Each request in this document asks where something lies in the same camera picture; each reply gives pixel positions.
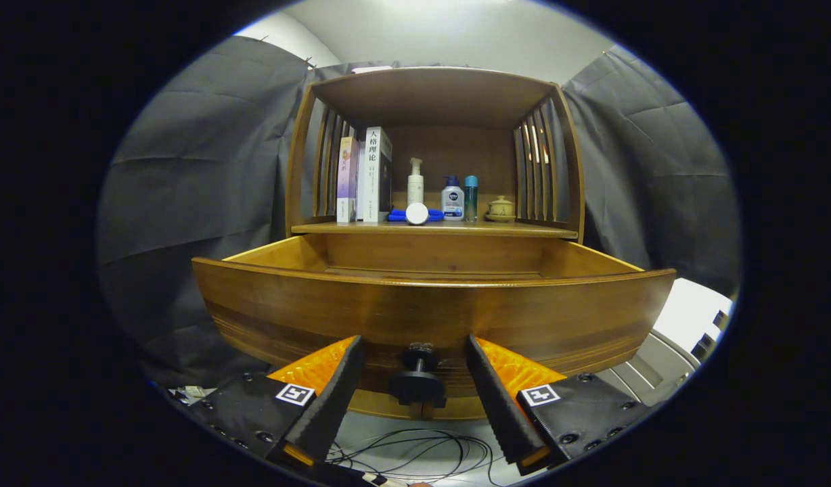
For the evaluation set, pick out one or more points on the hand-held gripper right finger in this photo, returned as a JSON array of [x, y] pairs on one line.
[[503, 412]]

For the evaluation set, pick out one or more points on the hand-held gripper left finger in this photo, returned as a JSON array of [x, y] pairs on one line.
[[327, 412]]

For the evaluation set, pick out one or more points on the wooden drawer with black knob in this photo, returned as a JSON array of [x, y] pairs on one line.
[[422, 311]]

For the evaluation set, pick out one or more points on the white squeeze tube green end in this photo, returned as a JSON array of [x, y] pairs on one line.
[[417, 214]]

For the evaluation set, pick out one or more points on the wooden countertop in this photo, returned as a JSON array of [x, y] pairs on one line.
[[497, 228]]

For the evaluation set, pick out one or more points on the brown wooden cabinet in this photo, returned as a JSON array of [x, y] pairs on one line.
[[456, 149]]

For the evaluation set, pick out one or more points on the yellow saucer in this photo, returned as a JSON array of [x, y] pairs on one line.
[[501, 218]]

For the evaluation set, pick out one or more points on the yellow lidded teacup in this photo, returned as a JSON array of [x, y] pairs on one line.
[[501, 206]]

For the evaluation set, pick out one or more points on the blue folded cloth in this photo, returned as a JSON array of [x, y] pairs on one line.
[[436, 215]]

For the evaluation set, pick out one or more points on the white table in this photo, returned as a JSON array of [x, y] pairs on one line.
[[686, 311]]

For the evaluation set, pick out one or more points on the teal slim bottle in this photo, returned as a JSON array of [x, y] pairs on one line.
[[471, 199]]

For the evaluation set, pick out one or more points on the grey bottle with blue pump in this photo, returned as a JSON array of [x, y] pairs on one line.
[[453, 203]]

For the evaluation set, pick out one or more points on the purple book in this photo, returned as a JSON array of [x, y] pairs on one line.
[[346, 176]]

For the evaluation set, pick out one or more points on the white pump bottle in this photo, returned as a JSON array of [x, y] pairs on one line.
[[415, 189]]

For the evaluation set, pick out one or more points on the thick white book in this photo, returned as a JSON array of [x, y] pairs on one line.
[[373, 176]]

